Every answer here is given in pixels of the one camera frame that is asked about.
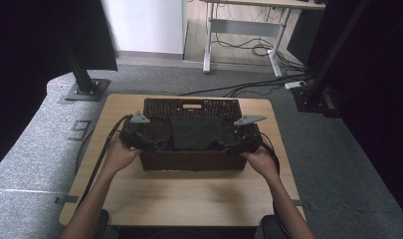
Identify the dark cloth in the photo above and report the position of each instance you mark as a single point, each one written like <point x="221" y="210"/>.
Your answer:
<point x="195" y="132"/>

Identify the black metal stand with baseplate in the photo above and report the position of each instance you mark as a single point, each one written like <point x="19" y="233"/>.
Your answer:
<point x="84" y="84"/>

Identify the person's dark lap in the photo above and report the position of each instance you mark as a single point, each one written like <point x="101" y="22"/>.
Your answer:
<point x="189" y="233"/>

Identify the white desk frame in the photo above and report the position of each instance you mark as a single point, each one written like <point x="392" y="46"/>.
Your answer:
<point x="245" y="28"/>

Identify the person's right hand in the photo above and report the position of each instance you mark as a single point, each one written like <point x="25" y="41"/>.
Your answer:
<point x="260" y="162"/>

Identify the white cabinet panel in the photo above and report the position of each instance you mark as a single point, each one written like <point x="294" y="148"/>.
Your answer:
<point x="146" y="25"/>

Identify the white power strip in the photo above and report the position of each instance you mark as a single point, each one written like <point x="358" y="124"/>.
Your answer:
<point x="295" y="85"/>

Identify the person's left hand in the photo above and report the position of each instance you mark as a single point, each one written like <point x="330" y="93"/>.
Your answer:
<point x="120" y="156"/>

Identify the black metal stand with block base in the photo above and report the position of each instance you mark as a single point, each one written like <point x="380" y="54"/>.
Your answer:
<point x="321" y="83"/>

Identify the black curtain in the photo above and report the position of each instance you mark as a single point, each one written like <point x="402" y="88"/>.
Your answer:
<point x="30" y="49"/>
<point x="381" y="83"/>

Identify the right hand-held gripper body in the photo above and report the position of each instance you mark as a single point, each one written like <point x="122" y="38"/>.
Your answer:
<point x="250" y="136"/>

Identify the grey tape strip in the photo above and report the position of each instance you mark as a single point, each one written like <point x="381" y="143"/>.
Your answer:
<point x="66" y="199"/>

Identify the brown wicker basket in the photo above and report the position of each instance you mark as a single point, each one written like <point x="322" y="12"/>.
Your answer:
<point x="192" y="161"/>

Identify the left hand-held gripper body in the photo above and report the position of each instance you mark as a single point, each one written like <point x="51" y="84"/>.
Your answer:
<point x="132" y="131"/>

